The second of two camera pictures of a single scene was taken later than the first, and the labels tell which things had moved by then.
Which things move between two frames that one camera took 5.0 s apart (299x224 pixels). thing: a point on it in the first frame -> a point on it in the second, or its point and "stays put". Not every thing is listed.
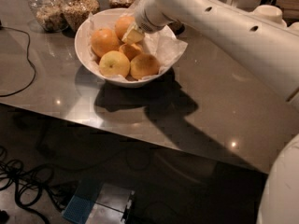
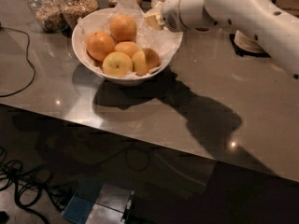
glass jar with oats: (79, 4) stays put
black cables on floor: (31, 185) stays put
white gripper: (146, 20) -> (175, 12)
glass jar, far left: (47, 7) stays put
